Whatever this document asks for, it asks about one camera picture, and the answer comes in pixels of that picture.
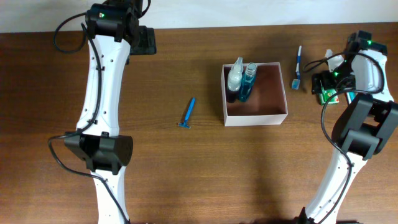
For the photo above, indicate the blue disposable razor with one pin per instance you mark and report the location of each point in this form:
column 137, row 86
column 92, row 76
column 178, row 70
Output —
column 188, row 114

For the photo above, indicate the green white toothpaste tube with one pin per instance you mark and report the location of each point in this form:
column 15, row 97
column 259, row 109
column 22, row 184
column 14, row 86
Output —
column 350, row 96

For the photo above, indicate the teal mouthwash bottle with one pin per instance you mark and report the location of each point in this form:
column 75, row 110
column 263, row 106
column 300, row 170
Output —
column 249, row 77

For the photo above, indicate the clear spray bottle dark liquid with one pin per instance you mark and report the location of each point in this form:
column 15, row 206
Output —
column 234, row 80

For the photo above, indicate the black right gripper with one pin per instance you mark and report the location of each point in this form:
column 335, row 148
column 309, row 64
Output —
column 321, row 83

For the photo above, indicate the green soap box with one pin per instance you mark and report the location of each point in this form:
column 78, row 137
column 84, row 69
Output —
column 326, row 95

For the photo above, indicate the blue white toothbrush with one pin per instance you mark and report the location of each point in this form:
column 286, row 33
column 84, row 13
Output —
column 296, row 81

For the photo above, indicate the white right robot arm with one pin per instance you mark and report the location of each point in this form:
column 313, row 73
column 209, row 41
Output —
column 364, row 127

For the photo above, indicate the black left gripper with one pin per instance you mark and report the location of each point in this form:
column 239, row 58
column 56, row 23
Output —
column 144, row 40

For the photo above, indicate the pink open cardboard box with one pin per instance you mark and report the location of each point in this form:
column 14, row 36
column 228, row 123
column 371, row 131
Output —
column 267, row 103

